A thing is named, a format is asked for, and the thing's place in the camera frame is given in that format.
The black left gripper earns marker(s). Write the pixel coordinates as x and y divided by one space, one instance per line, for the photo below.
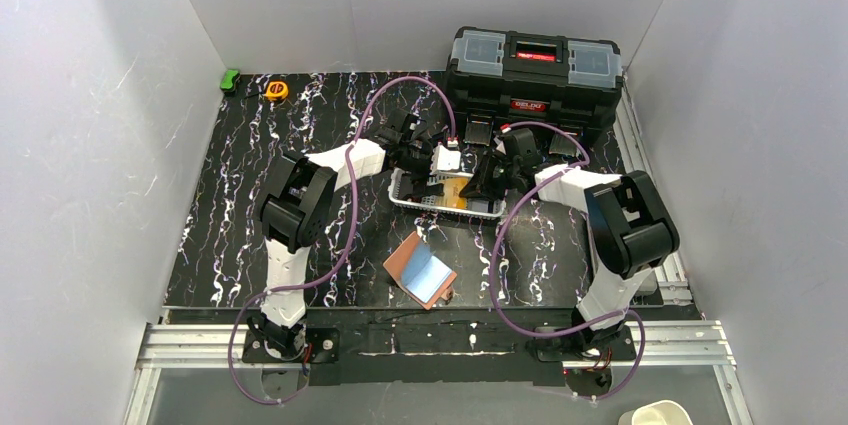
419 161

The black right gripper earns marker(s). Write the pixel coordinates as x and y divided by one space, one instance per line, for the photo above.
490 173

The orange credit card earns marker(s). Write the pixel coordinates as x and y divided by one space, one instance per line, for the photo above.
450 197

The brown leather card holder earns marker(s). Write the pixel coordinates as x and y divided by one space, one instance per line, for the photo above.
418 272

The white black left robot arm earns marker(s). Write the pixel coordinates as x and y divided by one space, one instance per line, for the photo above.
293 208

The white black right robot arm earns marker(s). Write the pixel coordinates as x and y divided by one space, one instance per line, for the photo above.
601 313

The white grey credit card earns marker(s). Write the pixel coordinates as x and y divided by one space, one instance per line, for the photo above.
484 206

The white plastic basket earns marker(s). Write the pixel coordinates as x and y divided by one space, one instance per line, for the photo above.
432 189

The black red toolbox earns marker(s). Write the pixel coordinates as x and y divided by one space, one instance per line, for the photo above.
498 77

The yellow tape measure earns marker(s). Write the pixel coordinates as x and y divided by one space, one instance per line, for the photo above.
276 91

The green small device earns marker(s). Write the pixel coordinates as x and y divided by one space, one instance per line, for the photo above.
229 81

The white plastic cup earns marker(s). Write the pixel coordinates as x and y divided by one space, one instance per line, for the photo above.
663 412

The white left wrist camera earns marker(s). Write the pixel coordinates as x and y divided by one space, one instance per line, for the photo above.
445 160

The aluminium frame rail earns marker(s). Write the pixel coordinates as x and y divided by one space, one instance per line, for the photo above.
456 366

